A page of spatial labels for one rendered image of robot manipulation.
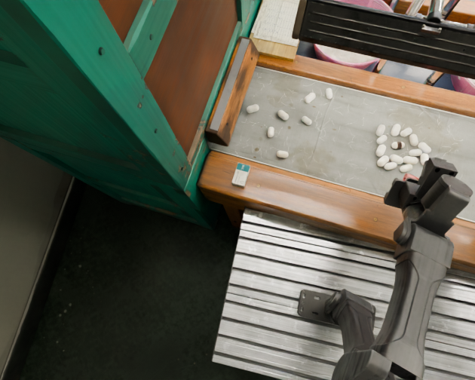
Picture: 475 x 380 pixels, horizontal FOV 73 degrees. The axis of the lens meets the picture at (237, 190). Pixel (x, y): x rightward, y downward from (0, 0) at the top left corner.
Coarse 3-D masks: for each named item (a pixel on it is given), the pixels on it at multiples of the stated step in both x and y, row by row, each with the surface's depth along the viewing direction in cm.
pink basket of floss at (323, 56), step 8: (336, 0) 102; (344, 0) 103; (352, 0) 103; (360, 0) 102; (368, 0) 101; (376, 0) 100; (376, 8) 101; (320, 56) 100; (328, 56) 95; (344, 64) 95; (352, 64) 94; (360, 64) 94; (368, 64) 97
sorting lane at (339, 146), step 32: (256, 96) 96; (288, 96) 96; (320, 96) 95; (352, 96) 95; (256, 128) 94; (288, 128) 93; (320, 128) 93; (352, 128) 92; (416, 128) 91; (448, 128) 91; (256, 160) 91; (288, 160) 91; (320, 160) 90; (352, 160) 90; (448, 160) 88; (384, 192) 87
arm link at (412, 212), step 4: (412, 204) 63; (416, 204) 63; (420, 204) 62; (408, 208) 63; (412, 208) 62; (416, 208) 62; (420, 208) 61; (424, 208) 59; (404, 212) 64; (408, 212) 63; (412, 212) 62; (416, 212) 61; (420, 212) 61; (404, 216) 64; (408, 216) 62; (412, 216) 61; (416, 216) 60
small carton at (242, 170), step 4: (240, 164) 86; (244, 164) 86; (236, 168) 86; (240, 168) 86; (244, 168) 86; (248, 168) 86; (236, 172) 86; (240, 172) 86; (244, 172) 86; (248, 172) 86; (236, 176) 85; (240, 176) 85; (244, 176) 85; (232, 180) 85; (236, 180) 85; (240, 180) 85; (244, 180) 85; (232, 184) 86; (236, 184) 85; (240, 184) 85; (244, 184) 85
